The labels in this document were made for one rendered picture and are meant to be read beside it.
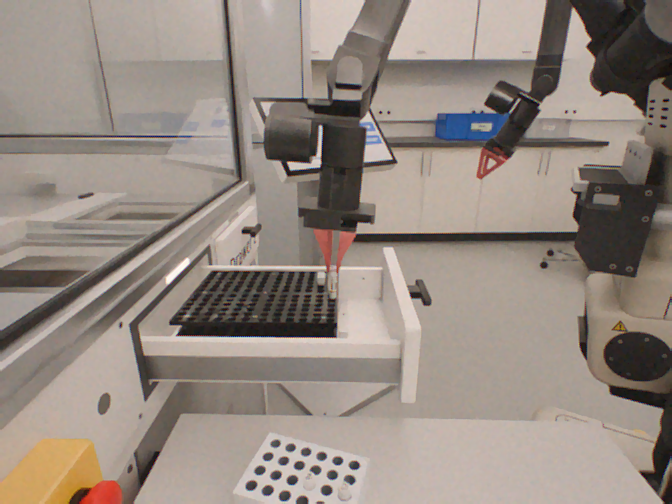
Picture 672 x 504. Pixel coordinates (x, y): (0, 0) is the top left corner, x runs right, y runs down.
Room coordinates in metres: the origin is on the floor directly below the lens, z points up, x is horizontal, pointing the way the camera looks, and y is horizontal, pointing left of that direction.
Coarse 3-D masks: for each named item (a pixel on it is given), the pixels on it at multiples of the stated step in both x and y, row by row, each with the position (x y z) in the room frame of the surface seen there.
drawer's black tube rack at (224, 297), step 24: (216, 288) 0.56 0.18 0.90; (240, 288) 0.56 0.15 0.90; (264, 288) 0.56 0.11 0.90; (288, 288) 0.57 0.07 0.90; (312, 288) 0.56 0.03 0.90; (192, 312) 0.49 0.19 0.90; (216, 312) 0.48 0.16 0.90; (240, 312) 0.48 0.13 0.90; (264, 312) 0.48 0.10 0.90; (288, 312) 0.48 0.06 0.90; (312, 312) 0.48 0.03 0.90; (192, 336) 0.47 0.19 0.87; (216, 336) 0.47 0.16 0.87; (240, 336) 0.47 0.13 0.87; (264, 336) 0.47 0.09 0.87; (288, 336) 0.47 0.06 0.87; (312, 336) 0.47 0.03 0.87; (336, 336) 0.47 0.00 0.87
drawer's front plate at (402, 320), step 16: (384, 256) 0.65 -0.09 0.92; (384, 272) 0.63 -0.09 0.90; (400, 272) 0.56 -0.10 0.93; (384, 288) 0.62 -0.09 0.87; (400, 288) 0.50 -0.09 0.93; (384, 304) 0.61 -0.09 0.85; (400, 304) 0.45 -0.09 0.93; (400, 320) 0.44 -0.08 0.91; (416, 320) 0.41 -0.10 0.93; (400, 336) 0.43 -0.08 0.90; (416, 336) 0.39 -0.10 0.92; (416, 352) 0.39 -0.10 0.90; (416, 368) 0.39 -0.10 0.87; (400, 384) 0.41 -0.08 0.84; (416, 384) 0.40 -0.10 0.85; (400, 400) 0.40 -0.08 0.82
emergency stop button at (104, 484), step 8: (104, 480) 0.23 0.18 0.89; (112, 480) 0.23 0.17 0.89; (96, 488) 0.22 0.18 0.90; (104, 488) 0.22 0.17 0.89; (112, 488) 0.22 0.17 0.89; (120, 488) 0.23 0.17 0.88; (88, 496) 0.21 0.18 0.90; (96, 496) 0.21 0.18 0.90; (104, 496) 0.22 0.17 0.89; (112, 496) 0.22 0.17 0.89; (120, 496) 0.23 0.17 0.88
